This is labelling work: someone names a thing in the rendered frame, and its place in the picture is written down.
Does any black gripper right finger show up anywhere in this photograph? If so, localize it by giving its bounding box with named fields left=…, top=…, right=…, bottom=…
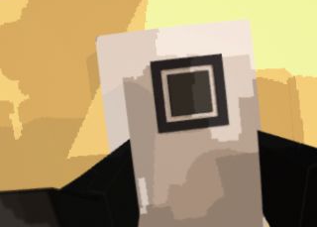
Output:
left=258, top=130, right=317, bottom=227

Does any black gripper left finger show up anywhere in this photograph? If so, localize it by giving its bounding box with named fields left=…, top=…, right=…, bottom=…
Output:
left=0, top=139, right=140, bottom=227

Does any tan wooden floor panel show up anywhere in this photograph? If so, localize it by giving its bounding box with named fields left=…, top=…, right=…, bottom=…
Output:
left=0, top=0, right=317, bottom=191

